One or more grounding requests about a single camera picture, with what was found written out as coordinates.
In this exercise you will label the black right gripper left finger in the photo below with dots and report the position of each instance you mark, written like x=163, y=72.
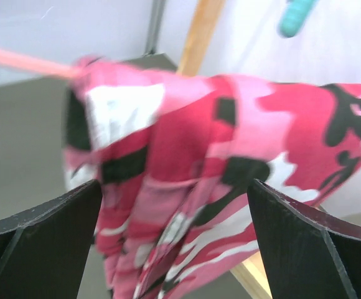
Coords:
x=43, y=250

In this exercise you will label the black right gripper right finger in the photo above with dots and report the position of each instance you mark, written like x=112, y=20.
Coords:
x=306, y=252

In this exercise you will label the pink camouflage trousers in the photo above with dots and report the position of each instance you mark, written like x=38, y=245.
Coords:
x=174, y=157

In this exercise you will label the pink wire hanger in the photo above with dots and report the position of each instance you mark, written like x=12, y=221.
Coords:
x=38, y=66

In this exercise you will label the teal plastic hanger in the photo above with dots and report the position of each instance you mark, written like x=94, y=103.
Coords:
x=294, y=17

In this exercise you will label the wooden clothes rack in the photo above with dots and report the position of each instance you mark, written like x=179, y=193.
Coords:
x=250, y=273

